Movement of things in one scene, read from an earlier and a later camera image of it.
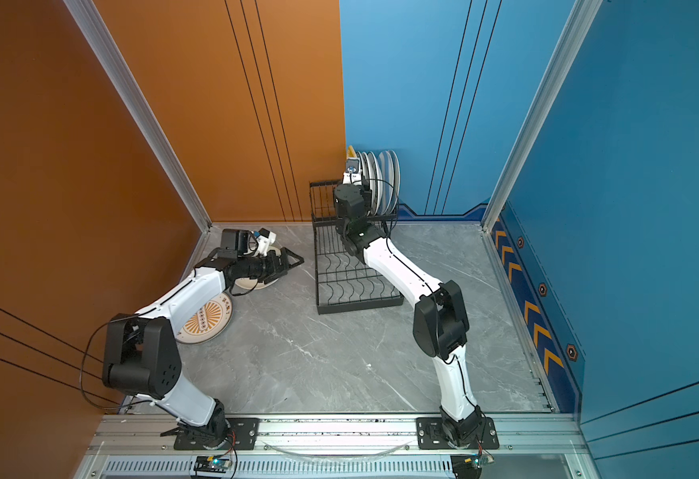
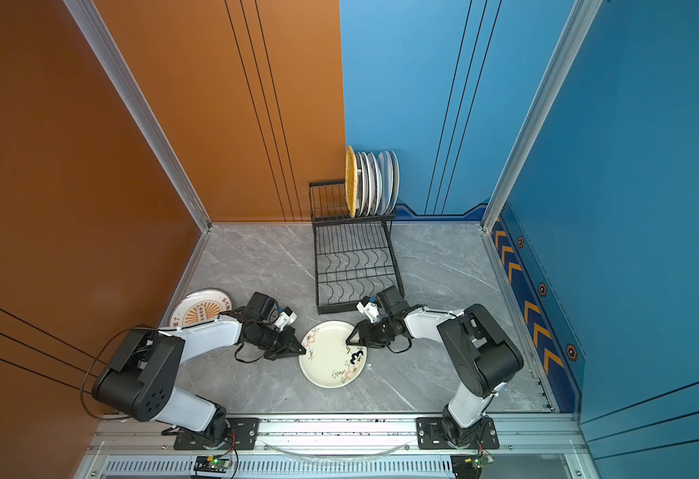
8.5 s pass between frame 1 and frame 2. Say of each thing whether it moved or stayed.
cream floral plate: moved
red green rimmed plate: stayed
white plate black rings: stayed
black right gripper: moved
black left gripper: moved
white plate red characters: stayed
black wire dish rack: stayed
